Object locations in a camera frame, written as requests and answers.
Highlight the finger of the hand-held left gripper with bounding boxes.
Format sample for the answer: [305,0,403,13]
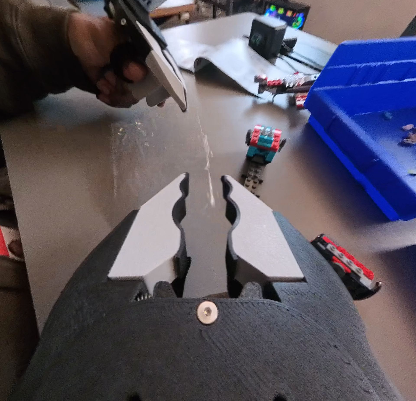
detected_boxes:
[135,20,188,112]

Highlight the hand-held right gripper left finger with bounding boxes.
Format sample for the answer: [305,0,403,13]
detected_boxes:
[107,172,190,298]

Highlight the person's left hand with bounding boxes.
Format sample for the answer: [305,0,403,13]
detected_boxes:
[67,12,150,108]

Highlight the black power adapter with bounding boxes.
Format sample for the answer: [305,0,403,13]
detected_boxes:
[249,16,288,60]

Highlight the red white toy brick model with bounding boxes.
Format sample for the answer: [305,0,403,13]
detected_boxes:
[254,71,320,110]

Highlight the red black toy brick model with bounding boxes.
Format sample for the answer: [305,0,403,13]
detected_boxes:
[310,234,382,301]

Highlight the blue plastic bin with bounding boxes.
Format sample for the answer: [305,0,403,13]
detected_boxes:
[304,36,416,221]

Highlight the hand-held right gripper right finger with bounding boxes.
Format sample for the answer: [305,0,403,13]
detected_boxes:
[221,175,305,299]

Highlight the person's left forearm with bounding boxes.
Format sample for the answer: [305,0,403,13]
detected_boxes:
[0,0,98,115]

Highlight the grey instruction sheet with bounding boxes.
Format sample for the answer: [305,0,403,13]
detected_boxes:
[161,37,280,99]

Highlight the wooden board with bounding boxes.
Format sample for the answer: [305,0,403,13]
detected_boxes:
[149,0,196,24]

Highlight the black cable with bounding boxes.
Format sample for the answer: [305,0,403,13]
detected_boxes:
[276,48,325,75]

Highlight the colourful lit box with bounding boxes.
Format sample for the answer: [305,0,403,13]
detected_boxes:
[263,0,311,30]

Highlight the loose toy bricks in bin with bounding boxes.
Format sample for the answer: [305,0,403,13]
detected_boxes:
[382,111,416,175]

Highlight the teal red toy brick model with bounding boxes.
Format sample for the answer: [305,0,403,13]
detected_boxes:
[240,125,287,197]

